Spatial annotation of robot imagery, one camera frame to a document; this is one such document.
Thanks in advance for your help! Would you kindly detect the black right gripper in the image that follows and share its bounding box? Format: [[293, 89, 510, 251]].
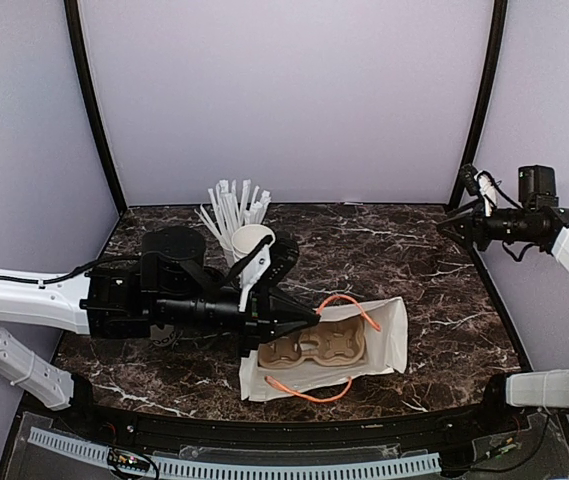
[[438, 197, 537, 251]]

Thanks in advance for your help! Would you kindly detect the brown cardboard cup carrier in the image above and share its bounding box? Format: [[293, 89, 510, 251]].
[[258, 318, 366, 370]]

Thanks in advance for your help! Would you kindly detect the printed paper takeout bag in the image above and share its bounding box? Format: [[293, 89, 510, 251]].
[[239, 294, 408, 404]]

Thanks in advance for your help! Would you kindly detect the stack of white paper cups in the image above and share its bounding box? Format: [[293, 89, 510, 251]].
[[231, 224, 276, 266]]

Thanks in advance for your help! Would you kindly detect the single white paper cup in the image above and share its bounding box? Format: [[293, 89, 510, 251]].
[[150, 325, 178, 348]]

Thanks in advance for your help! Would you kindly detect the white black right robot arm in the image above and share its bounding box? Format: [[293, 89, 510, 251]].
[[437, 164, 569, 434]]

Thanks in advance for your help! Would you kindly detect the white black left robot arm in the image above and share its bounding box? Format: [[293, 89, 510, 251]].
[[0, 248, 319, 436]]

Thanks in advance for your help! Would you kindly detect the white cup holding straws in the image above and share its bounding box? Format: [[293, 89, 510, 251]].
[[221, 241, 236, 267]]

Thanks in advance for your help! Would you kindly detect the bundle of wrapped white straws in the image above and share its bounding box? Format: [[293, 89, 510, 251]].
[[195, 179, 272, 250]]

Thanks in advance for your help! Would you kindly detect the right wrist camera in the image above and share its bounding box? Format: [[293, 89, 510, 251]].
[[518, 165, 559, 211]]

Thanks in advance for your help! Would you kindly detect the black right corner post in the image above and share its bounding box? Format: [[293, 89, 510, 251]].
[[448, 0, 510, 206]]

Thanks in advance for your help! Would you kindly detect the black corner post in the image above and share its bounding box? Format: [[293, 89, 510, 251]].
[[63, 0, 128, 216], [448, 0, 510, 206]]

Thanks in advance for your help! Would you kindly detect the grey slotted cable duct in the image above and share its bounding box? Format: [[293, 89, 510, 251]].
[[27, 427, 442, 479]]

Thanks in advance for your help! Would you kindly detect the black front table rail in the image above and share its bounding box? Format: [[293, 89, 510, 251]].
[[56, 372, 555, 451]]

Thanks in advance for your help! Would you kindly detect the black left corner post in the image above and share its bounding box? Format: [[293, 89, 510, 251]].
[[63, 0, 128, 216]]

